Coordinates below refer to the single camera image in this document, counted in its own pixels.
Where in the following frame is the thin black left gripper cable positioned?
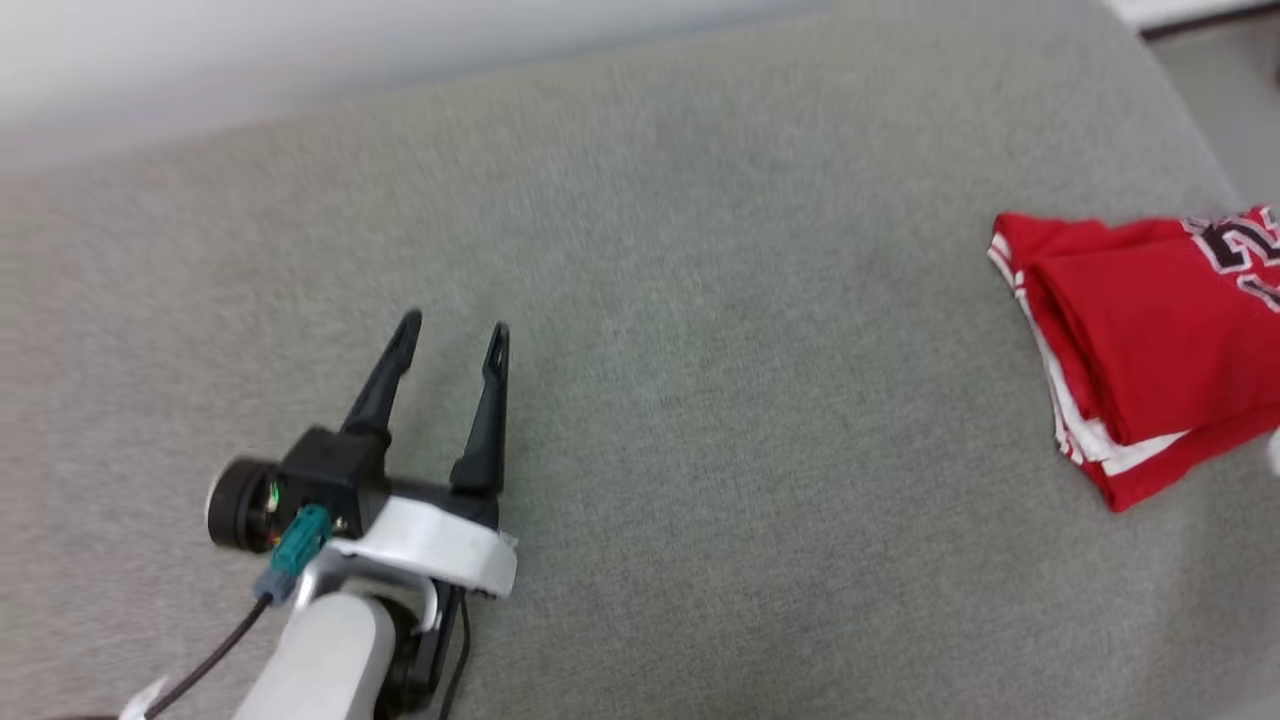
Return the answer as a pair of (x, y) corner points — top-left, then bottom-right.
(436, 588), (473, 720)

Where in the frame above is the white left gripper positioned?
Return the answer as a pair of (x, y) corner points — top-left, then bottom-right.
(329, 309), (519, 601)

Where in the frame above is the red basketball jersey number 23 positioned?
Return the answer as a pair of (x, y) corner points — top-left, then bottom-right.
(987, 204), (1280, 514)

